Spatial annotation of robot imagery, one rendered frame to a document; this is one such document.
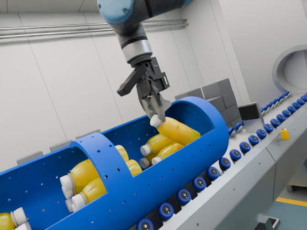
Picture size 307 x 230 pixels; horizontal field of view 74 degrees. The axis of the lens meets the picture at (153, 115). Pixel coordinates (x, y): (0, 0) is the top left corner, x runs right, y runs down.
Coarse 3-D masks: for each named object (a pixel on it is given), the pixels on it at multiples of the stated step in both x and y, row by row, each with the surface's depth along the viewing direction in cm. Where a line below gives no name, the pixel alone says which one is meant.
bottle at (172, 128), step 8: (168, 120) 65; (176, 120) 67; (160, 128) 65; (168, 128) 64; (176, 128) 65; (184, 128) 67; (168, 136) 66; (176, 136) 66; (184, 136) 67; (192, 136) 68; (200, 136) 70; (184, 144) 69
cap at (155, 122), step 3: (153, 117) 65; (156, 117) 64; (150, 120) 66; (153, 120) 64; (156, 120) 63; (159, 120) 64; (150, 123) 65; (153, 123) 63; (156, 123) 63; (159, 123) 64; (156, 126) 64
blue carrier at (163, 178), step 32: (192, 96) 79; (128, 128) 75; (192, 128) 84; (224, 128) 71; (32, 160) 54; (64, 160) 63; (96, 160) 47; (192, 160) 61; (0, 192) 54; (32, 192) 59; (128, 192) 47; (160, 192) 54; (32, 224) 58; (64, 224) 39; (96, 224) 43; (128, 224) 50
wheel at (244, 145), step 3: (243, 141) 84; (240, 144) 83; (243, 144) 83; (246, 144) 83; (240, 147) 82; (243, 147) 82; (246, 147) 82; (249, 147) 82; (243, 150) 82; (246, 150) 81; (249, 150) 82
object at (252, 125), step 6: (240, 108) 108; (246, 108) 106; (252, 108) 103; (258, 108) 103; (240, 114) 110; (246, 114) 107; (252, 114) 104; (258, 114) 104; (246, 120) 110; (252, 120) 107; (258, 120) 105; (246, 126) 111; (252, 126) 108; (258, 126) 106
